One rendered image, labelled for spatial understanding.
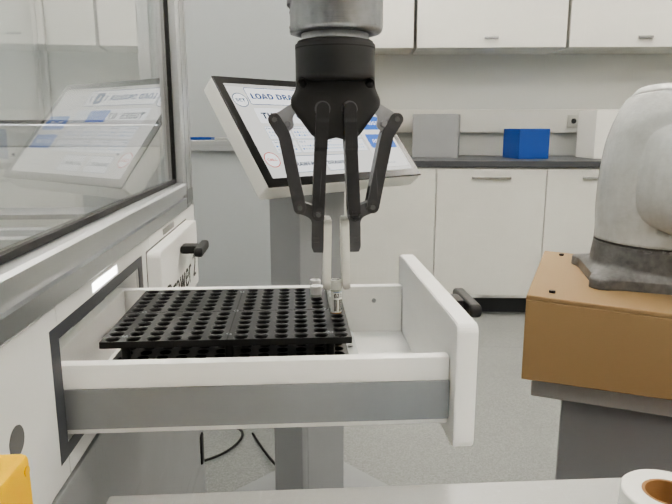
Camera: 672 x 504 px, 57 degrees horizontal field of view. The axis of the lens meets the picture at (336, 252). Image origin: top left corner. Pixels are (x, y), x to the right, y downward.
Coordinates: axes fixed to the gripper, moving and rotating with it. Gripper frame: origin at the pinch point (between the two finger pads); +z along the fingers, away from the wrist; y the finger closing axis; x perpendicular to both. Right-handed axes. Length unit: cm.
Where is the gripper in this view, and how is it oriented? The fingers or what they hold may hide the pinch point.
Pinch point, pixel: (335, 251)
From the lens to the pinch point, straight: 61.9
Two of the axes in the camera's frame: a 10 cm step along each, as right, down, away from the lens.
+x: 0.6, 2.0, -9.8
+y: -10.0, 0.2, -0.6
